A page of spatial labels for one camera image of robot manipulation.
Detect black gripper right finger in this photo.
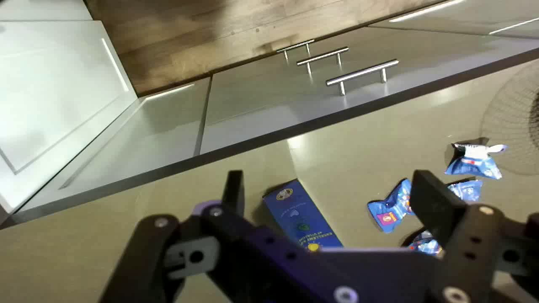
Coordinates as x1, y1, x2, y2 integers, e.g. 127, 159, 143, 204
410, 169, 539, 303

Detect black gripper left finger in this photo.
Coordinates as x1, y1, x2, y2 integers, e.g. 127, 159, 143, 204
99, 169, 247, 303

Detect blue snack packet purple logo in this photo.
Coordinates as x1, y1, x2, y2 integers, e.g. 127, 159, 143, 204
365, 177, 415, 235

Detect blue fruit snack box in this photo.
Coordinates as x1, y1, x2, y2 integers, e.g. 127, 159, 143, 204
260, 177, 345, 252

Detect round grey mesh trivet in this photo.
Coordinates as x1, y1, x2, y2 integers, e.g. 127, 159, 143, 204
479, 71, 539, 177

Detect grey cabinet drawer fronts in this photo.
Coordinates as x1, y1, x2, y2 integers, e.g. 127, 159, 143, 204
9, 0, 539, 226

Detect white cabinet door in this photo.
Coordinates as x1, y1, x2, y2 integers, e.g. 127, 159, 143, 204
0, 0, 139, 214

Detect silver bar cabinet handle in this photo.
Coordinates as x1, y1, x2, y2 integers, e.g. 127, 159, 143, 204
323, 58, 402, 97
276, 38, 316, 65
294, 46, 350, 81

